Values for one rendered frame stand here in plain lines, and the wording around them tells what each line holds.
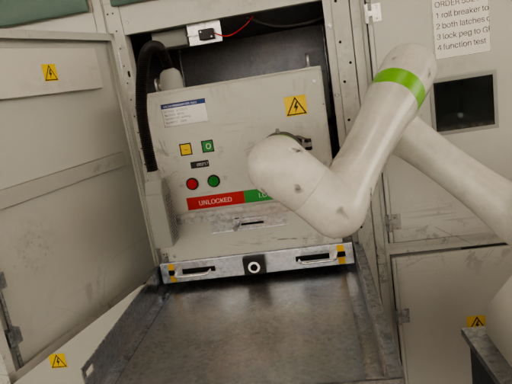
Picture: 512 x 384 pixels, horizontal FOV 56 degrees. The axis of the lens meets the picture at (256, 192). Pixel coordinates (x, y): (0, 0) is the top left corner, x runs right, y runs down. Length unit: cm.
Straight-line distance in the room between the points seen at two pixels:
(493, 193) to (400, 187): 34
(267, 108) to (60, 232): 61
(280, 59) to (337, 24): 81
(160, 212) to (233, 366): 45
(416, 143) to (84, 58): 89
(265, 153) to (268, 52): 144
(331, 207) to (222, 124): 54
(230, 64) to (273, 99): 100
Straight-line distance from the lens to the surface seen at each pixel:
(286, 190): 83
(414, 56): 113
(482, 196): 124
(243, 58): 225
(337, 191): 84
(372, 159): 92
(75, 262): 136
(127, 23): 154
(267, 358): 103
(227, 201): 133
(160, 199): 125
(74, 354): 188
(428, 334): 169
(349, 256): 135
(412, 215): 152
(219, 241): 136
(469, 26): 149
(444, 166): 123
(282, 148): 83
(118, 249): 149
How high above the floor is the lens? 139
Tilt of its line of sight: 13 degrees down
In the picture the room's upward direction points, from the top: 9 degrees counter-clockwise
